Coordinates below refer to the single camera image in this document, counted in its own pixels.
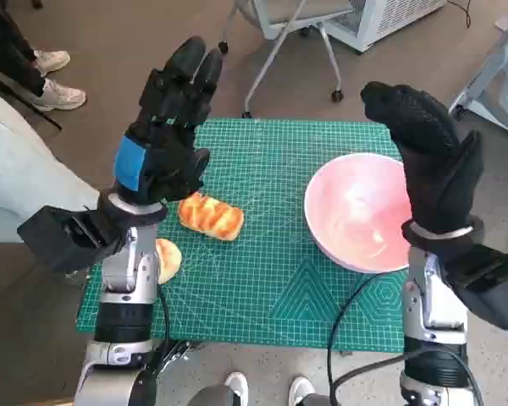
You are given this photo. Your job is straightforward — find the black stand legs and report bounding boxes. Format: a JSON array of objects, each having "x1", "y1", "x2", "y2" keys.
[{"x1": 0, "y1": 58, "x2": 63, "y2": 130}]

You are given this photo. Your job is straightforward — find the round toy bread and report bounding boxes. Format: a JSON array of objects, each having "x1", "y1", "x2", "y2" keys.
[{"x1": 154, "y1": 238, "x2": 183, "y2": 285}]

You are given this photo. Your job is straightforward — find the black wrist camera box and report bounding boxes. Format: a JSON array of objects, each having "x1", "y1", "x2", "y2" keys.
[
  {"x1": 439, "y1": 243, "x2": 508, "y2": 331},
  {"x1": 16, "y1": 206, "x2": 126, "y2": 274}
]

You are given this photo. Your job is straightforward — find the pink bowl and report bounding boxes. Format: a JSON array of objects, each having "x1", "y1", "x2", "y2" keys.
[{"x1": 303, "y1": 152, "x2": 414, "y2": 274}]

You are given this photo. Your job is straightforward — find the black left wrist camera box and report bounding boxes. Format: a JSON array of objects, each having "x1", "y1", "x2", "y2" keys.
[{"x1": 16, "y1": 206, "x2": 126, "y2": 274}]

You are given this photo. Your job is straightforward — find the person in dark trousers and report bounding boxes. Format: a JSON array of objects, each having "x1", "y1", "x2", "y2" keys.
[{"x1": 0, "y1": 0, "x2": 88, "y2": 113}]

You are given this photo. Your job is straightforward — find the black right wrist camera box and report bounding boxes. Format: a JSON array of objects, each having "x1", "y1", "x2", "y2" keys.
[{"x1": 439, "y1": 243, "x2": 508, "y2": 331}]

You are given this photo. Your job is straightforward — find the white perforated cabinet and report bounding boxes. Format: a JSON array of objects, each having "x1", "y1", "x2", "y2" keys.
[{"x1": 323, "y1": 0, "x2": 448, "y2": 54}]

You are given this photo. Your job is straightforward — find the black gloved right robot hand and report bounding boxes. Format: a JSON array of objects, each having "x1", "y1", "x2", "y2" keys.
[{"x1": 359, "y1": 81, "x2": 484, "y2": 233}]

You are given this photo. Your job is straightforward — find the person in pale trousers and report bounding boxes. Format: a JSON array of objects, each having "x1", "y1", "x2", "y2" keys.
[{"x1": 0, "y1": 82, "x2": 101, "y2": 244}]

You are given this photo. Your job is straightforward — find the thin black floor cable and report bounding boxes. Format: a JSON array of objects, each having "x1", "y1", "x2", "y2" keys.
[{"x1": 446, "y1": 0, "x2": 471, "y2": 29}]

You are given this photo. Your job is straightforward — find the grey office chair with casters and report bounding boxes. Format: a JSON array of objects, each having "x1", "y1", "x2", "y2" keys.
[{"x1": 218, "y1": 0, "x2": 356, "y2": 119}]

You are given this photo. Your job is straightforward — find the long braided toy bread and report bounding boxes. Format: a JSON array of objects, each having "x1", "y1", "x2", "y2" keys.
[{"x1": 177, "y1": 192, "x2": 245, "y2": 242}]

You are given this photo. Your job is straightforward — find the green cutting mat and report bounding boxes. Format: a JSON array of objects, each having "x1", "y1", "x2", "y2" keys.
[{"x1": 75, "y1": 118, "x2": 410, "y2": 354}]

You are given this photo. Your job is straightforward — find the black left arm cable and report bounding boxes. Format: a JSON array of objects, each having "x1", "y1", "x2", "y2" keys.
[{"x1": 156, "y1": 289, "x2": 173, "y2": 352}]

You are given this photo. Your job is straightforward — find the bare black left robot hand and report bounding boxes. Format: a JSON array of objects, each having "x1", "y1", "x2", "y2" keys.
[{"x1": 112, "y1": 36, "x2": 224, "y2": 205}]

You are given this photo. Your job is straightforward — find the black metal table bracket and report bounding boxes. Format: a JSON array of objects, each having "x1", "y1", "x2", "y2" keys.
[{"x1": 156, "y1": 337, "x2": 208, "y2": 373}]

